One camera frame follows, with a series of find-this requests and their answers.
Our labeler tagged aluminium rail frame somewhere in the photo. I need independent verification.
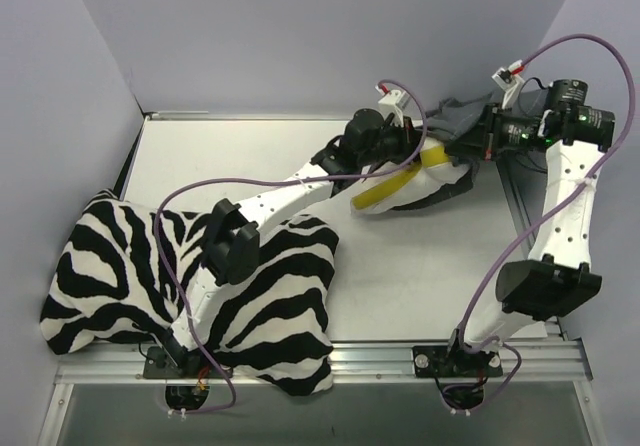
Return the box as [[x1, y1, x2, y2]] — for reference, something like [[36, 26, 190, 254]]
[[37, 110, 596, 446]]

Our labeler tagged zebra striped cushion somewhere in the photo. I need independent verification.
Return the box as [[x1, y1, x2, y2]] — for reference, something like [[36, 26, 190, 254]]
[[39, 190, 339, 397]]

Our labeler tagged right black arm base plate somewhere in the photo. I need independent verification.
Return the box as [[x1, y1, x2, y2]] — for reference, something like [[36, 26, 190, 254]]
[[412, 345, 503, 379]]

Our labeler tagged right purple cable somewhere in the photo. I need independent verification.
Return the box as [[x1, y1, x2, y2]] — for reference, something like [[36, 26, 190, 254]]
[[439, 34, 636, 412]]

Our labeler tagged white pillow with yellow edge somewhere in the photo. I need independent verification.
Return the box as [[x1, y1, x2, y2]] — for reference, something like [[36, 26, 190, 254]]
[[350, 138, 476, 215]]

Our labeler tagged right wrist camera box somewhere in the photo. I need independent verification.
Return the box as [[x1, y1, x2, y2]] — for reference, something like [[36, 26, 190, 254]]
[[492, 66, 525, 110]]

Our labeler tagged dark grey checked pillowcase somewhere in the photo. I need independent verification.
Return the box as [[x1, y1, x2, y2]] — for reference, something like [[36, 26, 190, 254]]
[[389, 93, 546, 212]]

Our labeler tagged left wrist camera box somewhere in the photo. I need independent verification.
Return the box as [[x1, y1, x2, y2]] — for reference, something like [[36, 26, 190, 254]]
[[378, 89, 410, 116]]

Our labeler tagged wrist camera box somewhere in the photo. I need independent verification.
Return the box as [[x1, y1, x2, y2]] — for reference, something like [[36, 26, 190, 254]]
[[378, 89, 410, 116], [492, 66, 525, 110]]

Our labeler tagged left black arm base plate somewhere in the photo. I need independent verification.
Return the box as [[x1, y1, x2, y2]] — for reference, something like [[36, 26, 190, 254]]
[[142, 346, 222, 379]]

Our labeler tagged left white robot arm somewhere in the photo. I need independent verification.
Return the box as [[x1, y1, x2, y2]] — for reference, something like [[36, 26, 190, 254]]
[[160, 107, 426, 377]]

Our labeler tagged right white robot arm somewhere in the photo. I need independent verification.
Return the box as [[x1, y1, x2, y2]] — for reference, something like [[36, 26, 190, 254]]
[[443, 79, 615, 375]]

